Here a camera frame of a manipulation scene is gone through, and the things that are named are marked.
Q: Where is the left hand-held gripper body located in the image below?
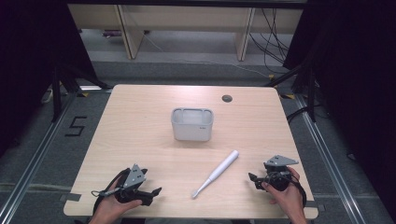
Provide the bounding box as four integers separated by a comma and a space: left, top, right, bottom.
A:
113, 163, 149, 204

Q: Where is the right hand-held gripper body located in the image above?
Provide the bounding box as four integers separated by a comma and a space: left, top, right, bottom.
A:
262, 154, 300, 192

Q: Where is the person's right hand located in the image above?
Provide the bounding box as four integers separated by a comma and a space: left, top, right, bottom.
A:
261, 166, 305, 219

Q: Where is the person's left hand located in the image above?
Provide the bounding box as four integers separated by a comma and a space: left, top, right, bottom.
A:
92, 178, 144, 219

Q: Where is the white electric toothbrush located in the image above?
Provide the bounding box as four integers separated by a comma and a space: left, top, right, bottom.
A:
191, 149, 240, 200

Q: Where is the grey floor tape strip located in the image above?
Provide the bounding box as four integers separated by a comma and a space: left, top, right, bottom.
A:
59, 192, 82, 203

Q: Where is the grey plastic storage box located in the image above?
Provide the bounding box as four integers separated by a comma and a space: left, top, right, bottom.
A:
170, 106, 215, 143

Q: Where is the black metal stand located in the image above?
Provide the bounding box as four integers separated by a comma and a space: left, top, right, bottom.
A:
50, 60, 111, 123
264, 60, 319, 123

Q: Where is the dark curtain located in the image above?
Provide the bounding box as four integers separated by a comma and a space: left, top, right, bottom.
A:
282, 0, 396, 216
0, 0, 101, 157

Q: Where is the purple object under desk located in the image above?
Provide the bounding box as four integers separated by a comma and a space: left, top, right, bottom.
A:
101, 29, 123, 38

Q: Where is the light wooden desk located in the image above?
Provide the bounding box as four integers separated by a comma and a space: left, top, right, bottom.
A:
67, 3, 304, 62

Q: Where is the black wrist strap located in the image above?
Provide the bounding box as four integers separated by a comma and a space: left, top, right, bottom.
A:
92, 167, 132, 216
289, 176, 308, 209

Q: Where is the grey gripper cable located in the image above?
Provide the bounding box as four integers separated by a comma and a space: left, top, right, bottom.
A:
91, 188, 121, 198

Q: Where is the aluminium floor rail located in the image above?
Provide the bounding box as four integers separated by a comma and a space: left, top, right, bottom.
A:
293, 92, 367, 224
0, 90, 78, 224

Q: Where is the thick black floor cable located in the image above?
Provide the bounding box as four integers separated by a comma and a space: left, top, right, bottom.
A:
285, 104, 325, 125

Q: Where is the bundle of black cables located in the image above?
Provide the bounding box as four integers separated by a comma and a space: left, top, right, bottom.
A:
247, 7, 291, 75

